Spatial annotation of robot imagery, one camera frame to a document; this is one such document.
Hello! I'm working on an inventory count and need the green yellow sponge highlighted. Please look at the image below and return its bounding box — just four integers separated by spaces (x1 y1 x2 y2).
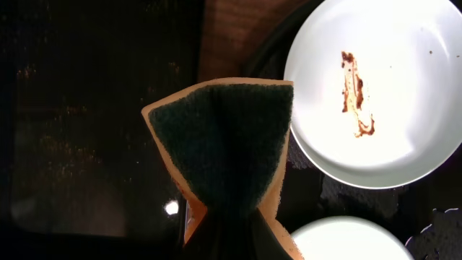
141 77 302 259

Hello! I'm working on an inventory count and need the black rectangular tray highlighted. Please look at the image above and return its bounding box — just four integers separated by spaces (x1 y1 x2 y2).
1 0 204 259

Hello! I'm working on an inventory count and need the black round tray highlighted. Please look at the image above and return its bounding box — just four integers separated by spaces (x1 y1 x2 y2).
241 1 461 259

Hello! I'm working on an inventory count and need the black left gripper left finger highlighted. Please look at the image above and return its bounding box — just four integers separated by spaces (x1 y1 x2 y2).
182 212 223 260

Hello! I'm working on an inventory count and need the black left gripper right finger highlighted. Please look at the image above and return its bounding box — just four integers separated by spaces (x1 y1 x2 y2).
248 211 292 260

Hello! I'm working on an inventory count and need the mint plate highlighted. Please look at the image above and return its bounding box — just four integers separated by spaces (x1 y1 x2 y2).
284 0 461 189
292 216 413 260

